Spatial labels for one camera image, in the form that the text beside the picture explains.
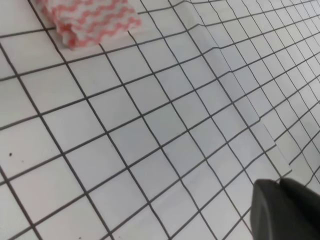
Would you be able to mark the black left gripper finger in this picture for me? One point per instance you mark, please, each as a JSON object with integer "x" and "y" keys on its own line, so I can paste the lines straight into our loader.
{"x": 284, "y": 210}

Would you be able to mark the pink wavy striped towel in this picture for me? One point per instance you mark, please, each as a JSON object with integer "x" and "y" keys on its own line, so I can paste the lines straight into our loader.
{"x": 84, "y": 23}

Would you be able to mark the white black-grid tablecloth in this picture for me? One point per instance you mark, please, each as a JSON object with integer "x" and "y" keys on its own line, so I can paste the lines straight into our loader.
{"x": 160, "y": 133}

